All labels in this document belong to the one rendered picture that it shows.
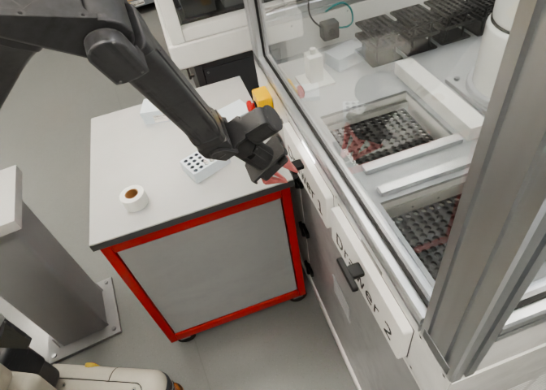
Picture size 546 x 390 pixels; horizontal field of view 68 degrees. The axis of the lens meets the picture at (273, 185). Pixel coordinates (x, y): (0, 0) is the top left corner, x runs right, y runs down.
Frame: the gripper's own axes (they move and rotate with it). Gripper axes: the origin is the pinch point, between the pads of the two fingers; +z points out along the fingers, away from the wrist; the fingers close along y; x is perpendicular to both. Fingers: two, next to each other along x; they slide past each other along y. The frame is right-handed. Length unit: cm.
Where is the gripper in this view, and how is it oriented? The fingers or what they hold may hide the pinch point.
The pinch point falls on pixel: (289, 174)
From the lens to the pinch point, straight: 94.9
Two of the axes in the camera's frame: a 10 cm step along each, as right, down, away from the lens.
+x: -3.1, -6.6, 6.8
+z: 6.5, 3.8, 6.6
